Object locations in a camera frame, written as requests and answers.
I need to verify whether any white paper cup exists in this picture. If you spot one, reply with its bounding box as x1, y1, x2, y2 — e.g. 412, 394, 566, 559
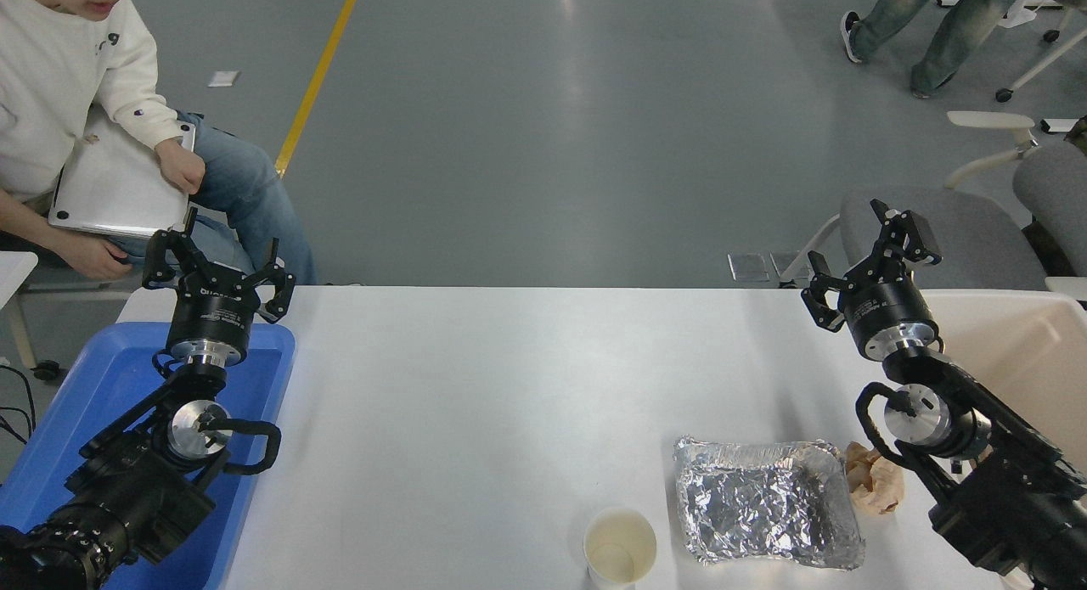
583, 507, 658, 590

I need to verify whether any person's left hand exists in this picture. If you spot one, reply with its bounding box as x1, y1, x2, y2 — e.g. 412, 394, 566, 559
155, 138, 206, 194

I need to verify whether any grey office chair seat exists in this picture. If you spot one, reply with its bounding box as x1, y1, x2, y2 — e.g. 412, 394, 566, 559
777, 191, 1050, 292

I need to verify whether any black floor cable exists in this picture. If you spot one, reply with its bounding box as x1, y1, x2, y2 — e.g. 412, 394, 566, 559
0, 365, 37, 445

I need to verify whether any white office chair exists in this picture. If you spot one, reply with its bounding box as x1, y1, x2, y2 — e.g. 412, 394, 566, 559
4, 276, 141, 383

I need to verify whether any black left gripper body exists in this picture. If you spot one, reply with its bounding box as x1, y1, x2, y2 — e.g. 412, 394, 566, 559
167, 263, 261, 346

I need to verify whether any blue plastic tray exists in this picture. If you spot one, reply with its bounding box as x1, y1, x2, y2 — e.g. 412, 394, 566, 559
0, 321, 296, 590

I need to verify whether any small white table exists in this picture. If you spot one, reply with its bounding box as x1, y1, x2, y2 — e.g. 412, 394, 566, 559
0, 250, 40, 312

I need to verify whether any grey chair with white armrest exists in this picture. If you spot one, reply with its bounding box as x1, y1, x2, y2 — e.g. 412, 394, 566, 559
943, 110, 1087, 278

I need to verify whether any white wheeled chair base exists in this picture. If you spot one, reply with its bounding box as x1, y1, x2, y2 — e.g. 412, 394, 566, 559
937, 0, 1087, 103

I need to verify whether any crumpled tan paper ball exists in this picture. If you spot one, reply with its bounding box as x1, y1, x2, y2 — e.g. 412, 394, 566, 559
843, 441, 905, 515

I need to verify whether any silver laptop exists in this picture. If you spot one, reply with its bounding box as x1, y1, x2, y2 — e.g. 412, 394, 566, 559
48, 106, 198, 239

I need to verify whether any crumpled foil tray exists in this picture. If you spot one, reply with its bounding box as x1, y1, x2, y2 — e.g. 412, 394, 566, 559
673, 435, 867, 570

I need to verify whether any person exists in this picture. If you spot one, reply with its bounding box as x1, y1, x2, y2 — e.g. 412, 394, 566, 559
0, 0, 317, 287
841, 0, 1033, 98

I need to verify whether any person's right hand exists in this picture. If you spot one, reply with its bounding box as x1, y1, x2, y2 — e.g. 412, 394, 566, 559
59, 232, 135, 282

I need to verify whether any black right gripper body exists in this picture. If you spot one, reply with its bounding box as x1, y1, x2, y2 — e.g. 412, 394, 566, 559
836, 270, 939, 357

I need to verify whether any large pale bin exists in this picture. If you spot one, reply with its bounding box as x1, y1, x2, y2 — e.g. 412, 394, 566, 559
920, 289, 1087, 476

